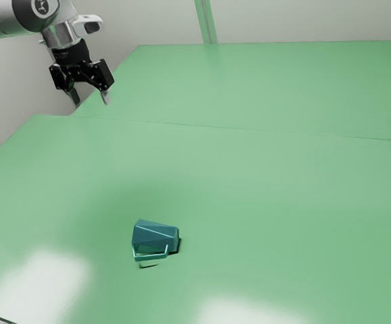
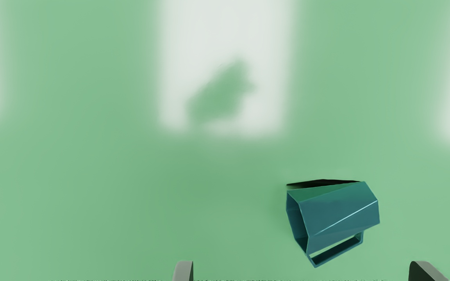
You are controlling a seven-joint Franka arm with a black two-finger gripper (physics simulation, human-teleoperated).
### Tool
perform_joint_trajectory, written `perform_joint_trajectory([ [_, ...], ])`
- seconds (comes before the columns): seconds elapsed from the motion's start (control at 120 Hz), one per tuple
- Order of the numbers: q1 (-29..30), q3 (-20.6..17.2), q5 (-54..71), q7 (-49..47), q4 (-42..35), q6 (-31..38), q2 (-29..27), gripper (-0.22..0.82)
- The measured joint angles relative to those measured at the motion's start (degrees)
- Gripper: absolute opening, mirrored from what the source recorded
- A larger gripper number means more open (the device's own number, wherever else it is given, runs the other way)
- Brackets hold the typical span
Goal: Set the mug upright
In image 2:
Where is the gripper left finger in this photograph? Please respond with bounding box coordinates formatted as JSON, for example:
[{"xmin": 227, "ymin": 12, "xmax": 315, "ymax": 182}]
[{"xmin": 172, "ymin": 261, "xmax": 194, "ymax": 281}]

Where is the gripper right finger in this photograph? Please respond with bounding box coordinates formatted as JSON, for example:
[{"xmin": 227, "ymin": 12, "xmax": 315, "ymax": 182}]
[{"xmin": 409, "ymin": 261, "xmax": 450, "ymax": 281}]

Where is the teal faceted mug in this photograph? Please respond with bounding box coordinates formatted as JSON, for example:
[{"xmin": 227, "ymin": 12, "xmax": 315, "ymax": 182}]
[{"xmin": 286, "ymin": 181, "xmax": 380, "ymax": 269}]

